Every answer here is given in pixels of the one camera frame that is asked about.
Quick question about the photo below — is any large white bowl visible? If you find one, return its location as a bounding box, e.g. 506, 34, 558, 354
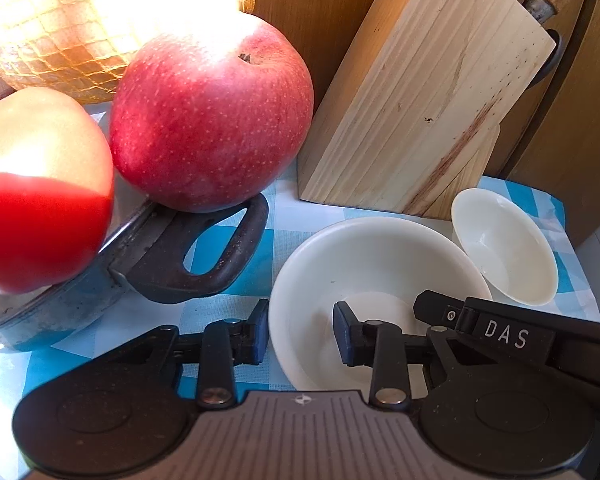
269, 217, 493, 393

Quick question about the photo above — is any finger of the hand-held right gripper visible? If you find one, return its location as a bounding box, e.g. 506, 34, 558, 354
414, 290, 468, 332

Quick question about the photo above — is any steel pan with black handles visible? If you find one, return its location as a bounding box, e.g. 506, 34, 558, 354
0, 192, 270, 353

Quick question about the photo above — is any wooden knife block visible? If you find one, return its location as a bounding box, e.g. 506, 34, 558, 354
297, 0, 557, 218

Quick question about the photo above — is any red tomato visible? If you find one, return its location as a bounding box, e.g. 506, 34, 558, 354
0, 86, 116, 295

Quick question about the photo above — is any steel pan lid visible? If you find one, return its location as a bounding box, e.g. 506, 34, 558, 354
97, 170, 176, 261

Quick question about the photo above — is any round wooden cutting board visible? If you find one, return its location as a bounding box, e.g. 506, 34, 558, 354
252, 0, 398, 96

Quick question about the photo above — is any blue white checkered tablecloth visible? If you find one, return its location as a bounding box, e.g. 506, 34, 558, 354
0, 100, 600, 411

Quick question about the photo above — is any wooden board with dark rim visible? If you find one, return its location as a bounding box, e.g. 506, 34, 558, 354
490, 0, 600, 251

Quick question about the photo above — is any red apple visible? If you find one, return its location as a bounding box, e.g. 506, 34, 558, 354
109, 10, 315, 213

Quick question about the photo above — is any pomelo in yellow net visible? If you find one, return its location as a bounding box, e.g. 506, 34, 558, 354
0, 0, 257, 106

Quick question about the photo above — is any small white bowl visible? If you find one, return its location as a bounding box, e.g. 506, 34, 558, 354
451, 187, 559, 307

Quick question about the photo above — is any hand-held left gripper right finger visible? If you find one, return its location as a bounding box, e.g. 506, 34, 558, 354
332, 301, 483, 408

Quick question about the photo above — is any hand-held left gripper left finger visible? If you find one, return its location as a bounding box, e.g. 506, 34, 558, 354
95, 299, 271, 408

